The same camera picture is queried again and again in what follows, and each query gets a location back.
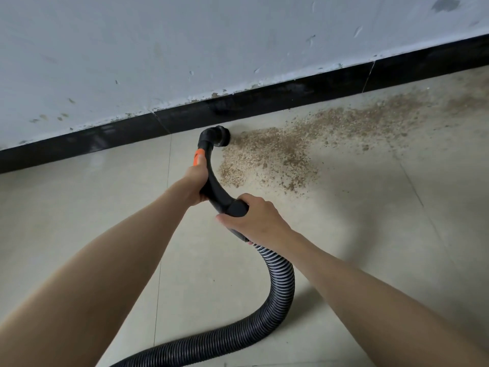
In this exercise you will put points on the person's left hand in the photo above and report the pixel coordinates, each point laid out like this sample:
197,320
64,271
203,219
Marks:
195,183

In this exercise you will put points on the brown sawdust dirt patch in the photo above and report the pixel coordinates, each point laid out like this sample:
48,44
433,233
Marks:
305,141

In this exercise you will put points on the person's right hand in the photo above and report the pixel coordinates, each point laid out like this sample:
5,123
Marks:
256,221

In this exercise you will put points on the person's left forearm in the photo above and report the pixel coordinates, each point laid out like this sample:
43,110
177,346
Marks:
84,294

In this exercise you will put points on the tiled floor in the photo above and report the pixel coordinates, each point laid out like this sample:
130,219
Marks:
76,218

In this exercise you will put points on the person's right forearm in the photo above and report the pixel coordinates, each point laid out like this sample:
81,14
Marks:
390,309

